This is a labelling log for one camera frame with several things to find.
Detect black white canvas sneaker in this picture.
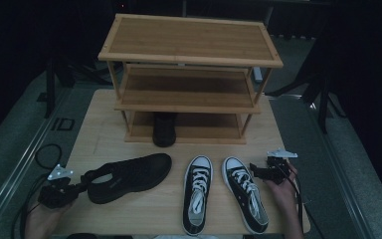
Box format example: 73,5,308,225
182,154,214,237
221,156,270,235

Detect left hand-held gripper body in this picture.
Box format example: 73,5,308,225
38,163,81,209

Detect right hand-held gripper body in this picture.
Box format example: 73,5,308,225
267,147,298,185

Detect person's right hand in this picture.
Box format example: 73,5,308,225
265,165,300,208

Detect person's left hand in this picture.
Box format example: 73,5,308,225
24,200,76,239

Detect small white block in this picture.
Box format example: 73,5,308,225
252,66,264,84

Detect right hand-held gripper cable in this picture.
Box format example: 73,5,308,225
277,163,306,239

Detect wooden shoe rack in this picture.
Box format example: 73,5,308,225
97,13,284,145

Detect dark rounded object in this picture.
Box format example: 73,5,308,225
66,232,98,239

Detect hand-held gripper cable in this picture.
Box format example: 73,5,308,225
277,163,306,239
19,195,44,239

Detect left hand-held gripper cable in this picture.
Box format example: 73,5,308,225
19,195,44,239

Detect black shoe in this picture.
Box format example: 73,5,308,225
81,152,173,205
152,112,177,148

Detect black floor cable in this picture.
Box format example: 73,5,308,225
10,142,63,239

